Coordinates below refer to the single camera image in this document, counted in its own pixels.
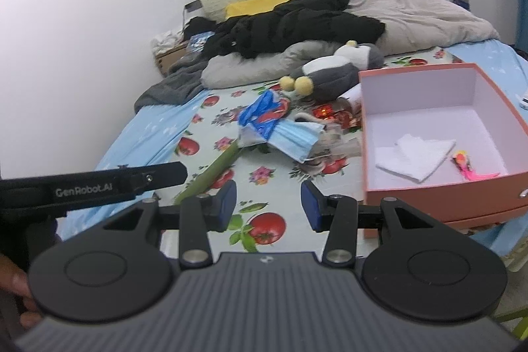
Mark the green massage brush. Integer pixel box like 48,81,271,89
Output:
173,138,245,205

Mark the black jacket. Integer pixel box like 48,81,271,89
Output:
183,0,387,60

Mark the brown cardboard carton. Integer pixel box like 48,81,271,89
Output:
154,43,191,77

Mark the blue face mask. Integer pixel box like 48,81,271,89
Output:
266,119,325,164

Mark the floral printed sheet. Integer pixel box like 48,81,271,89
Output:
160,46,467,259

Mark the small pink toy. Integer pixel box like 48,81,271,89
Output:
451,150,508,182

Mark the grey plush penguin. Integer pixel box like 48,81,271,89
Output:
280,40,384,106

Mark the grey pillow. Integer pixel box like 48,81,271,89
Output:
201,40,351,89

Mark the white tissue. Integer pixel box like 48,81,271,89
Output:
375,133,458,183

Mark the dark grey cloth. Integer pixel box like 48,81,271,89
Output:
134,54,216,114

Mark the light blue bedsheet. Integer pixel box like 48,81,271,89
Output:
62,39,528,254

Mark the white crumpled cloth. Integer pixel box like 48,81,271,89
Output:
150,29,184,52

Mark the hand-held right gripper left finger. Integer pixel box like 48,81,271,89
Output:
103,181,238,269

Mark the orange cardboard box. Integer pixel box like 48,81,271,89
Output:
357,62,528,231

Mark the dark red foil wrapper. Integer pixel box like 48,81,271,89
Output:
334,111,360,131

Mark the yellow pillow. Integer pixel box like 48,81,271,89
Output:
225,0,303,20

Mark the person's left hand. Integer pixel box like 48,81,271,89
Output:
0,252,43,330

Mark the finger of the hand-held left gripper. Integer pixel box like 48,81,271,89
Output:
119,161,187,198

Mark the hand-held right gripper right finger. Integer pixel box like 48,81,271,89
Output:
300,181,434,267

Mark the blue snack packet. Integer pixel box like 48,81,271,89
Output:
238,91,292,138

